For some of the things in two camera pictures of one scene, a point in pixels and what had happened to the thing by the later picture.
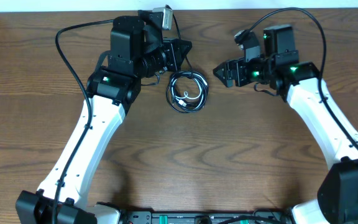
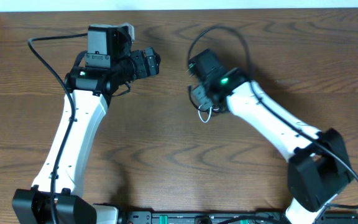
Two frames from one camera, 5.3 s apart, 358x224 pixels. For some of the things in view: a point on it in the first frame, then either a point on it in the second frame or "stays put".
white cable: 189,103 to 210,113
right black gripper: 238,65 to 198,93
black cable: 187,105 to 189,88
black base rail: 206,216 stays put
